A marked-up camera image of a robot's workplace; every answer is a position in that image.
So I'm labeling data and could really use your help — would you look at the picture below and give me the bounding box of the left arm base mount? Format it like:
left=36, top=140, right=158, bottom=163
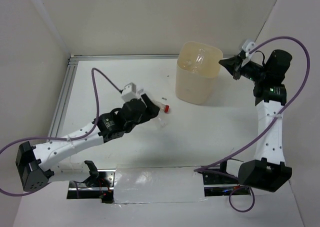
left=66, top=160, right=116, bottom=204

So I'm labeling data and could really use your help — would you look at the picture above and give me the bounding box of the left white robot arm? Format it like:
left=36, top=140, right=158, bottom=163
left=15, top=94, right=160, bottom=192

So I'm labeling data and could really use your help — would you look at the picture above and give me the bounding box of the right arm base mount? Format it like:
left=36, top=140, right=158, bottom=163
left=198, top=161, right=240, bottom=197

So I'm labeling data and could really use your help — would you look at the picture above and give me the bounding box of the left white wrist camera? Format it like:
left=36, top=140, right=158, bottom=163
left=121, top=82, right=144, bottom=103

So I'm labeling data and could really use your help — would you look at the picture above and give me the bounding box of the red-capped labelled bottle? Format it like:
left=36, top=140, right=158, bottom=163
left=152, top=100, right=170, bottom=114

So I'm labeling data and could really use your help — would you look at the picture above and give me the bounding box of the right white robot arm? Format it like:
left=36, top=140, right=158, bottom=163
left=219, top=49, right=293, bottom=193

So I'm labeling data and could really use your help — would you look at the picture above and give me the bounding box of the clear plastic bottle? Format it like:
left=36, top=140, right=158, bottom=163
left=183, top=49, right=208, bottom=74

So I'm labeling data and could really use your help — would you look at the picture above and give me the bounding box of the beige plastic bin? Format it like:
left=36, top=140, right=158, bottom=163
left=175, top=41, right=223, bottom=105

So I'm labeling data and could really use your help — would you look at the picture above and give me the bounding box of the aluminium frame rail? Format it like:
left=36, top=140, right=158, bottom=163
left=42, top=53, right=181, bottom=155

